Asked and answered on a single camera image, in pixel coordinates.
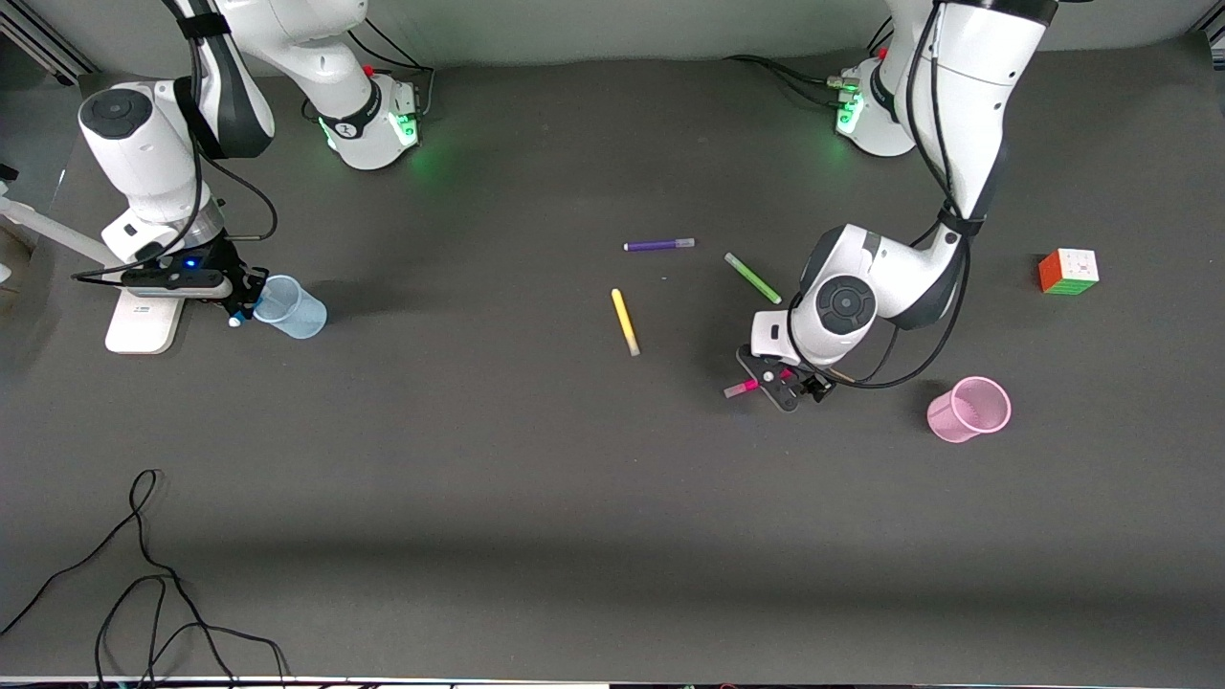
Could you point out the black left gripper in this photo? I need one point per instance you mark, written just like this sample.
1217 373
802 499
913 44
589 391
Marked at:
816 384

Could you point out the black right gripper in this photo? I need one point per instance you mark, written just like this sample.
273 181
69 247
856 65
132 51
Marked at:
231 269

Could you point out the pink marker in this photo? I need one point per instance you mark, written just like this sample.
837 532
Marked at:
740 388

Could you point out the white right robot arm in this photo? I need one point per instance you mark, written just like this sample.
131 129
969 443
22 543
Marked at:
144 153

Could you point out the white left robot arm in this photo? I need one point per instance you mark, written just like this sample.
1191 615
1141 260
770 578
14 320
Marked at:
967 96

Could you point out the translucent blue plastic cup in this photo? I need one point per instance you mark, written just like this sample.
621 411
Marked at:
292 311

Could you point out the green marker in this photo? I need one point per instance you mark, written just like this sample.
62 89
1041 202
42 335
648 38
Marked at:
753 278

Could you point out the translucent pink plastic cup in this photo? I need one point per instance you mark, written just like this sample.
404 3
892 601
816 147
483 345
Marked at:
967 411

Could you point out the yellow marker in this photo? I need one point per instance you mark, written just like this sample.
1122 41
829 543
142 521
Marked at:
625 322

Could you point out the purple marker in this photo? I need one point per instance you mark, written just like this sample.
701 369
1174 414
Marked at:
658 245

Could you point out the white slanted bar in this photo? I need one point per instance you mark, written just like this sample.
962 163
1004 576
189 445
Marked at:
53 232

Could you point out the multicoloured puzzle cube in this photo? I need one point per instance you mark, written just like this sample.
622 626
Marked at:
1069 271

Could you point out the white flat base plate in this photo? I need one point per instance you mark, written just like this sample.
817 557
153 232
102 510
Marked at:
144 325

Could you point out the aluminium frame rail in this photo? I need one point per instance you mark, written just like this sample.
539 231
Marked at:
43 43

